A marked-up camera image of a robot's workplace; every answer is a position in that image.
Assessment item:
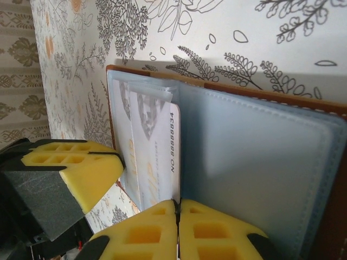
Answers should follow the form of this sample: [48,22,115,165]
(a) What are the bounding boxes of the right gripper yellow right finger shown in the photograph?
[177,199,272,260]

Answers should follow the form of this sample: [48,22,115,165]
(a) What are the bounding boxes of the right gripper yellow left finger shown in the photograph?
[80,199,179,260]

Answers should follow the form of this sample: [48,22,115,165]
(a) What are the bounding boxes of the white VIP card numbered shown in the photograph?
[129,89,182,215]

